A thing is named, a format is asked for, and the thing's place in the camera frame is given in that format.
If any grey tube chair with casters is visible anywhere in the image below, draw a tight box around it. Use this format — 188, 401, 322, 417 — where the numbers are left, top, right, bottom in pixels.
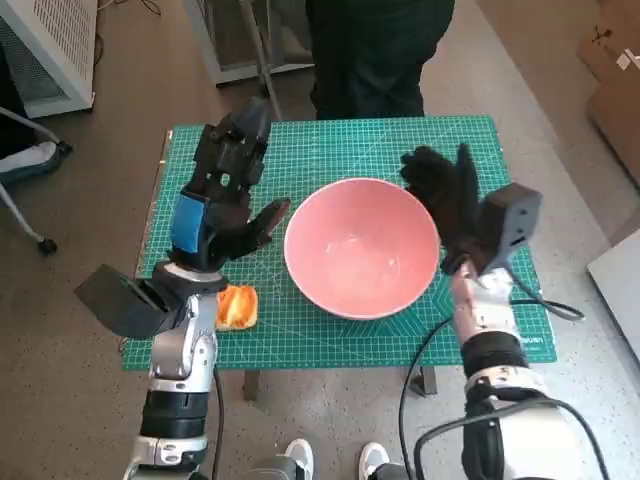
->
0, 107, 74, 254

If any grey mesh office chair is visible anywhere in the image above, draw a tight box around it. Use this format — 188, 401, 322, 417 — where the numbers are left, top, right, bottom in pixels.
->
184, 0, 316, 121

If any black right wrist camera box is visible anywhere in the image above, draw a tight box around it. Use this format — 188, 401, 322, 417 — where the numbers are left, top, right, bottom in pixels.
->
477, 182, 544, 276

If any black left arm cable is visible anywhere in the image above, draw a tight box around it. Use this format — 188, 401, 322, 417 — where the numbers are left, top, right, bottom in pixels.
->
209, 369, 226, 480

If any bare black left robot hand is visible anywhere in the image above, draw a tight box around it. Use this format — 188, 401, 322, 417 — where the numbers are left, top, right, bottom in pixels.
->
167, 96, 292, 275

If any green cutting mat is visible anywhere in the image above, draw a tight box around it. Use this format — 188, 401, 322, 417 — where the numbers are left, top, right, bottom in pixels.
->
121, 114, 559, 372

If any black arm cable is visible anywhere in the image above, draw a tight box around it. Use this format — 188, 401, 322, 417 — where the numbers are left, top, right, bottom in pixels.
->
209, 369, 226, 480
413, 397, 611, 480

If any pink bowl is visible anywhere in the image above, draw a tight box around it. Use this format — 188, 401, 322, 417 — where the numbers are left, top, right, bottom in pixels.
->
283, 177, 442, 321

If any brown cardboard box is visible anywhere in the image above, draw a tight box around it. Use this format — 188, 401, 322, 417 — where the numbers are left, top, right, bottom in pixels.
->
577, 0, 640, 189

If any white perforated cabinet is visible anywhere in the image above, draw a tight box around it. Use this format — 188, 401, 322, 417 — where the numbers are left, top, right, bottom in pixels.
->
0, 0, 99, 120

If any brown table leg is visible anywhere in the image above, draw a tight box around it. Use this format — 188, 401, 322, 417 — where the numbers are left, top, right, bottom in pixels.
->
409, 367, 439, 397

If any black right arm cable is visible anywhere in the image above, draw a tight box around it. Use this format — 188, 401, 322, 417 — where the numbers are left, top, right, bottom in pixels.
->
413, 397, 611, 480

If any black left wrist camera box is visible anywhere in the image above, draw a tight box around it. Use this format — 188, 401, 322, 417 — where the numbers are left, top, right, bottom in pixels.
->
73, 264, 194, 341

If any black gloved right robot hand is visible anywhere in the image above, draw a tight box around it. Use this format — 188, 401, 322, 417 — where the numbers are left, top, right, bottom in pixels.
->
399, 143, 494, 275

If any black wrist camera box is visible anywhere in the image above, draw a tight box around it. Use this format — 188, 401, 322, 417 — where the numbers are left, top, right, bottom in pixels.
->
477, 182, 544, 276
73, 264, 194, 341

